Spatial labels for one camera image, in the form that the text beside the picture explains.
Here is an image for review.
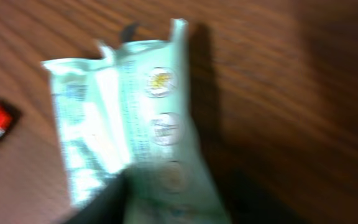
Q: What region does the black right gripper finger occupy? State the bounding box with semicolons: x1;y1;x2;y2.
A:
63;172;129;224

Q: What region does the white teal snack packet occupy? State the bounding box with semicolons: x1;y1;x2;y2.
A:
42;19;231;223

